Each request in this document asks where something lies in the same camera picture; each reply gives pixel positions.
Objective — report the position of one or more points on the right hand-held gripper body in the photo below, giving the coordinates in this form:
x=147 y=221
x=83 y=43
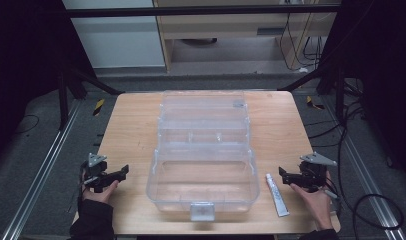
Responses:
x=313 y=171

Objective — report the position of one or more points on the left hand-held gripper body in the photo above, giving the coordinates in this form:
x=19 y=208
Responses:
x=95 y=165

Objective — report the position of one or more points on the person's left hand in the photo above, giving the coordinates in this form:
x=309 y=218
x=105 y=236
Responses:
x=99 y=194

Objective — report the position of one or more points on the person's right hand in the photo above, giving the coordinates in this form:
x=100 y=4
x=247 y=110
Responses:
x=316 y=205

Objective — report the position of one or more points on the white tube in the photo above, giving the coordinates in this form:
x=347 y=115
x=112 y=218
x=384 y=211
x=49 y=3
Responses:
x=277 y=196

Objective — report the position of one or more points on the yellow black floor tape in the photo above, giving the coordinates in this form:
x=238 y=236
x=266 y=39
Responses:
x=313 y=104
x=98 y=107

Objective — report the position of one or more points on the black metal stand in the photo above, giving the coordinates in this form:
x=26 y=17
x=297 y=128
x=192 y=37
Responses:
x=339 y=96
x=62 y=100

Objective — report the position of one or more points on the clear plastic storage box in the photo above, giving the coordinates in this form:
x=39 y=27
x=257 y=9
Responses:
x=204 y=180

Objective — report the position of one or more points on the black curtain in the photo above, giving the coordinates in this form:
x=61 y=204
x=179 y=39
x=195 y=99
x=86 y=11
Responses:
x=21 y=66
x=387 y=83

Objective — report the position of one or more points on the white cabinet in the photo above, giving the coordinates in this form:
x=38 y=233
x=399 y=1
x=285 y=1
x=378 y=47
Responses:
x=117 y=40

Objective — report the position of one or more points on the black horizontal metal bar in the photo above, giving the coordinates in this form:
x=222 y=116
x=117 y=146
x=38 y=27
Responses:
x=191 y=11

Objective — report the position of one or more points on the aluminium floor rail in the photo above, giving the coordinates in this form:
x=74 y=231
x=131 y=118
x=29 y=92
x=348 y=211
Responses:
x=44 y=166
x=367 y=186

